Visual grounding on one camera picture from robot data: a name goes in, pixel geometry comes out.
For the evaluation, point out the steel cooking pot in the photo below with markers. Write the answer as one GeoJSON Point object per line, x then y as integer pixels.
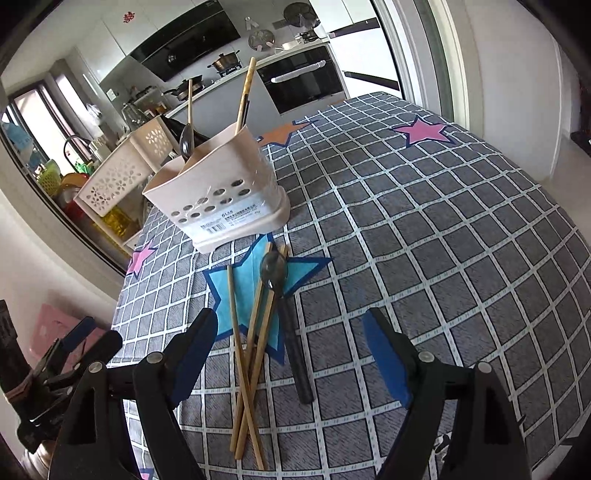
{"type": "Point", "coordinates": [225, 62]}

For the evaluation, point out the black built-in oven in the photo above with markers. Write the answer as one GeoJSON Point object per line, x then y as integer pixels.
{"type": "Point", "coordinates": [300, 81]}

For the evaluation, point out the pink plastic stool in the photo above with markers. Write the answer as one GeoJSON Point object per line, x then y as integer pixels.
{"type": "Point", "coordinates": [46, 323]}

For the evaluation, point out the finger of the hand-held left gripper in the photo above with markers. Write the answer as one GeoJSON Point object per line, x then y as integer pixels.
{"type": "Point", "coordinates": [78, 332]}
{"type": "Point", "coordinates": [106, 346]}

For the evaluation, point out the red paper decal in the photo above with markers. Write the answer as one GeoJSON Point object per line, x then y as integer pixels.
{"type": "Point", "coordinates": [126, 17]}

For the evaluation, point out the black wok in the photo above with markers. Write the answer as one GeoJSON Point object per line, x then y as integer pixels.
{"type": "Point", "coordinates": [184, 87]}

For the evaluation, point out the green plastic basket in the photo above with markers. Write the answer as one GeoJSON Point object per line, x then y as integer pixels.
{"type": "Point", "coordinates": [48, 177]}

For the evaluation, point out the white refrigerator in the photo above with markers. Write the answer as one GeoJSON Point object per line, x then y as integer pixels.
{"type": "Point", "coordinates": [360, 50]}

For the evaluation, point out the black cloth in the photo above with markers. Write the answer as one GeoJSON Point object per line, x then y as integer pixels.
{"type": "Point", "coordinates": [201, 136]}

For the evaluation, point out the beige plastic storage cart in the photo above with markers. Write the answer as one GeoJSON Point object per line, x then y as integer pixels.
{"type": "Point", "coordinates": [115, 180]}

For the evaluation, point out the metal kitchen faucet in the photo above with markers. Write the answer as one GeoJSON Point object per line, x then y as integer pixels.
{"type": "Point", "coordinates": [69, 143]}

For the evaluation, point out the kitchen counter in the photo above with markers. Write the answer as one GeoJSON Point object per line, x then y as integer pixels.
{"type": "Point", "coordinates": [270, 99]}

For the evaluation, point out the black range hood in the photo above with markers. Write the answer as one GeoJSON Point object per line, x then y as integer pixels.
{"type": "Point", "coordinates": [184, 41]}

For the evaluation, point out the glass kettle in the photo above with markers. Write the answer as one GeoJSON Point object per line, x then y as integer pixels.
{"type": "Point", "coordinates": [134, 117]}

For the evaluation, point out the light blue hanging cloth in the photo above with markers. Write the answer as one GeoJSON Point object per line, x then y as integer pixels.
{"type": "Point", "coordinates": [13, 133]}

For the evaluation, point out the grey plaid star tablecloth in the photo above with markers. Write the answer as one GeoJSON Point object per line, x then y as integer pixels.
{"type": "Point", "coordinates": [415, 230]}

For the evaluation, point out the yellow oil bottle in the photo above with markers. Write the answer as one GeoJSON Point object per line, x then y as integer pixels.
{"type": "Point", "coordinates": [117, 220]}

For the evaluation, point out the beige plastic utensil holder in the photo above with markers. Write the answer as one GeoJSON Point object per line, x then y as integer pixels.
{"type": "Point", "coordinates": [217, 161]}

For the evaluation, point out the round metal rack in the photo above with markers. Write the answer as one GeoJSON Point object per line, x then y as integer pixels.
{"type": "Point", "coordinates": [261, 40]}

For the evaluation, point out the white upper cabinets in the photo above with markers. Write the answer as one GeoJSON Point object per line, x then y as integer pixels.
{"type": "Point", "coordinates": [111, 41]}

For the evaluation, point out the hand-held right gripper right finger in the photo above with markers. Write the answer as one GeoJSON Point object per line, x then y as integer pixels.
{"type": "Point", "coordinates": [388, 360]}

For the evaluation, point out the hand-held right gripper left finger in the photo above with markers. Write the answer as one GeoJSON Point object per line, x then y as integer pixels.
{"type": "Point", "coordinates": [191, 360]}

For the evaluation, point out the orange plate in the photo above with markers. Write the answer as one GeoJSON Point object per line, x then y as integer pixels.
{"type": "Point", "coordinates": [76, 181]}

